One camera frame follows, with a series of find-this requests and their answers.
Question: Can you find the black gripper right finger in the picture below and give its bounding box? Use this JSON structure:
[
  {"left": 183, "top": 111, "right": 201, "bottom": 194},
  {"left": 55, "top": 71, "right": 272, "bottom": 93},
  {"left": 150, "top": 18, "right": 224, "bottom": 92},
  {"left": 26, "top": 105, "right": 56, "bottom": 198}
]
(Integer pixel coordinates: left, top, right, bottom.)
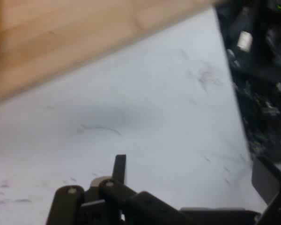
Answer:
[{"left": 251, "top": 156, "right": 281, "bottom": 225}]

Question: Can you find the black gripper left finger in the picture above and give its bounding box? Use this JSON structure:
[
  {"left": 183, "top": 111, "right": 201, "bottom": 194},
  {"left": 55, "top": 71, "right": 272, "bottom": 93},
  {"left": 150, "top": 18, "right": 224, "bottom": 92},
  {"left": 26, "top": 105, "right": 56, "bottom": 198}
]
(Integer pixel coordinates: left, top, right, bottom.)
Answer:
[{"left": 46, "top": 154, "right": 185, "bottom": 225}]

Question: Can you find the black cluttered equipment pile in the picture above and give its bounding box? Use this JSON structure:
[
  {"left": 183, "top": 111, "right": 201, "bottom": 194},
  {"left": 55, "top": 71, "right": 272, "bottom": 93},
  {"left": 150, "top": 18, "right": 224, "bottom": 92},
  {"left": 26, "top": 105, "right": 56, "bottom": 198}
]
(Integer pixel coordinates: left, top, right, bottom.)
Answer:
[{"left": 214, "top": 0, "right": 281, "bottom": 165}]

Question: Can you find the small white connector tag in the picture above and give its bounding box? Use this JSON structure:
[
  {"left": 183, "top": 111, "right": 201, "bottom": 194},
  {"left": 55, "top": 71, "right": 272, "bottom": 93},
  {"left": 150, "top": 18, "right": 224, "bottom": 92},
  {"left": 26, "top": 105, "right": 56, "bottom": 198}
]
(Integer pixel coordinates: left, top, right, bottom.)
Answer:
[{"left": 237, "top": 30, "right": 253, "bottom": 53}]

